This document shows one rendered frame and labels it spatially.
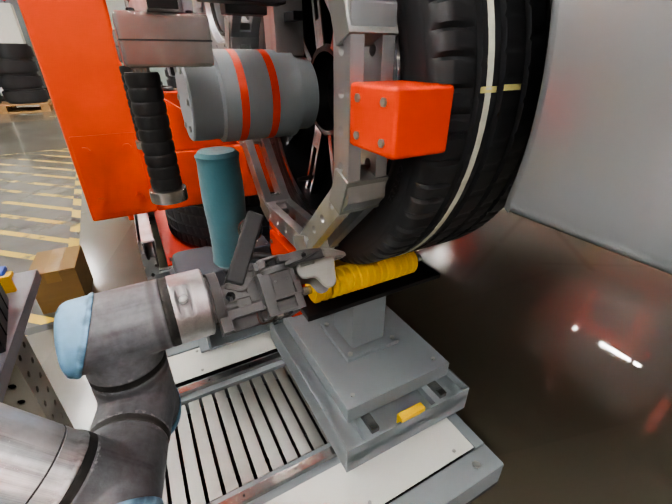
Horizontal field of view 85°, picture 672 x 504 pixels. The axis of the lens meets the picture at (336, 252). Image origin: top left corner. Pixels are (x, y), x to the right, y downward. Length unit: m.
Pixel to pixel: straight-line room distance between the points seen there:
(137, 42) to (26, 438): 0.38
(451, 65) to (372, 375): 0.70
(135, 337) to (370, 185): 0.34
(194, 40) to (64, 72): 0.65
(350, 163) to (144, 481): 0.41
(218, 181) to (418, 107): 0.49
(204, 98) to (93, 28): 0.52
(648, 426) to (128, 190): 1.57
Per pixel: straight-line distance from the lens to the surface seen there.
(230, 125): 0.62
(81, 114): 1.10
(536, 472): 1.17
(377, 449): 0.95
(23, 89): 9.05
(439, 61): 0.47
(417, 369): 0.97
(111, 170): 1.12
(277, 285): 0.50
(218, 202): 0.80
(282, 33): 0.68
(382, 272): 0.75
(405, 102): 0.39
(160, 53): 0.47
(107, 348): 0.49
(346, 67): 0.46
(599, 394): 1.44
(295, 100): 0.64
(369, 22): 0.47
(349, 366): 0.96
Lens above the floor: 0.91
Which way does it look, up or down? 28 degrees down
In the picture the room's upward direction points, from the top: straight up
